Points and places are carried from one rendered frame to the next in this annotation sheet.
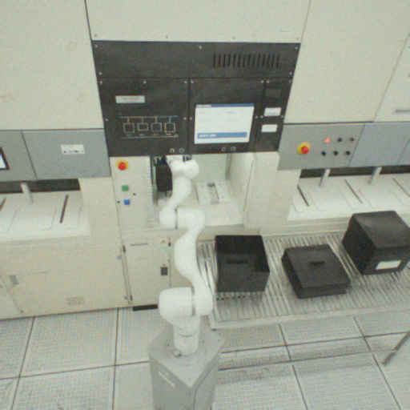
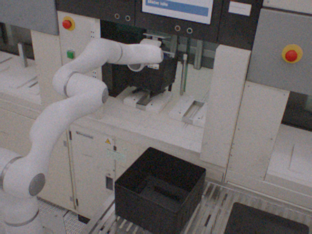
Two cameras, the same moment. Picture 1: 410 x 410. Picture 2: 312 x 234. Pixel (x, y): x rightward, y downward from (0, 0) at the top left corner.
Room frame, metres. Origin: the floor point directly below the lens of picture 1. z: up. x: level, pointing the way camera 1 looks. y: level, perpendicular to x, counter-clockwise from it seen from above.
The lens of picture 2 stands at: (0.40, -0.76, 1.90)
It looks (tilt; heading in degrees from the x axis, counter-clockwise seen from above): 33 degrees down; 34
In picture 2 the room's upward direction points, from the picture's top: 4 degrees clockwise
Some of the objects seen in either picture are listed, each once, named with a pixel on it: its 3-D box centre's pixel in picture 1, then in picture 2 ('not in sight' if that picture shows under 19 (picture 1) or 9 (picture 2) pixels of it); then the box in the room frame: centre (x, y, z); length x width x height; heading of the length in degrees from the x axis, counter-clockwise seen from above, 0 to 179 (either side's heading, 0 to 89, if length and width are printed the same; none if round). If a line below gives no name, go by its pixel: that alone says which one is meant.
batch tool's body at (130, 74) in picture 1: (186, 172); (174, 79); (1.95, 0.15, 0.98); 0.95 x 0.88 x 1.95; 11
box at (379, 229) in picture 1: (378, 242); not in sight; (1.50, -1.05, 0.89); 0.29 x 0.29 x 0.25; 13
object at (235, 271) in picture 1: (239, 263); (160, 191); (1.30, -0.22, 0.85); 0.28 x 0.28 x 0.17; 6
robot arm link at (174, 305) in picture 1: (179, 310); (7, 183); (0.83, 0.08, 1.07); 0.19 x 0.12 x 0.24; 99
